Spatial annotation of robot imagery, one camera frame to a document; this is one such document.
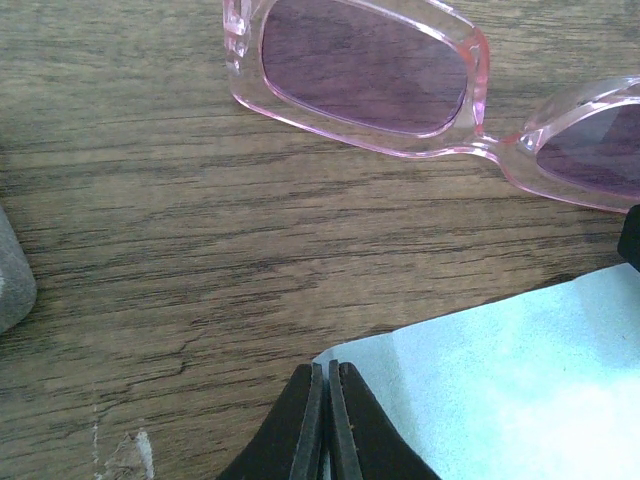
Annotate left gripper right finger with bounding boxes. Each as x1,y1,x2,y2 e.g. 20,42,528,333
328,360,438,480

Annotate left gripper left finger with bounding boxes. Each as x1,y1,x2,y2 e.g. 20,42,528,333
218,363,323,480

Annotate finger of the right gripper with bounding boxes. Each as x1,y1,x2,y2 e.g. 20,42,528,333
617,205,640,271

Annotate light blue cleaning cloth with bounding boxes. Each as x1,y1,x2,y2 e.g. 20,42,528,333
318,264,639,479

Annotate pink sunglasses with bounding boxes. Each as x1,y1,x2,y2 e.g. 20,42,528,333
222,1,639,212

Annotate grey glasses case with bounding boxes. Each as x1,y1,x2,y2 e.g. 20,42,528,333
0,209,37,333

